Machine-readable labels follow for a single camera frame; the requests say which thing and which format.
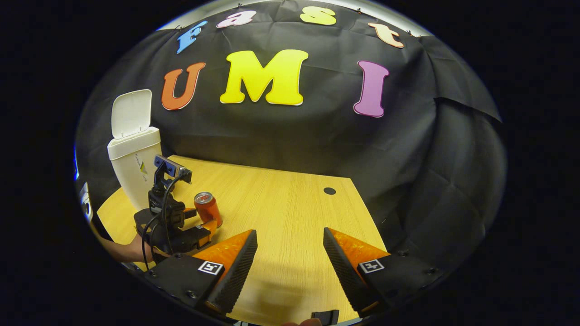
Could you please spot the wooden desktop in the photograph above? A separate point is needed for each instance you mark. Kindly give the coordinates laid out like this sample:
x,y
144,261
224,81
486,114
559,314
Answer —
x,y
281,213

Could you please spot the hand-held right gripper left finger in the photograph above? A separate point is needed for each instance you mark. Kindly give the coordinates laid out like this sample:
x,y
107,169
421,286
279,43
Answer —
x,y
235,276

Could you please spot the white desktop garbage bin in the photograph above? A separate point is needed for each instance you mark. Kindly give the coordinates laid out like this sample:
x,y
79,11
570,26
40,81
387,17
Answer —
x,y
133,158

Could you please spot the red pop can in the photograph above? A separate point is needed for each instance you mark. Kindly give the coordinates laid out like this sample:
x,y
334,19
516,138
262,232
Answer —
x,y
208,210

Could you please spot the black desk grommet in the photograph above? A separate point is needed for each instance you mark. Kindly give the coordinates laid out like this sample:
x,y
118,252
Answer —
x,y
329,190

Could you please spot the white side desk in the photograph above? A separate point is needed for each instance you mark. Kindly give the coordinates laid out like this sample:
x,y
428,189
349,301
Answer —
x,y
86,203

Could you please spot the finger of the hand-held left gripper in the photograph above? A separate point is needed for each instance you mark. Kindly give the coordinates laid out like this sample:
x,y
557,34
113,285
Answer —
x,y
195,237
190,213

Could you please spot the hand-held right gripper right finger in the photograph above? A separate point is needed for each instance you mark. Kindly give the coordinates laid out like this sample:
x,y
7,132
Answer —
x,y
346,276

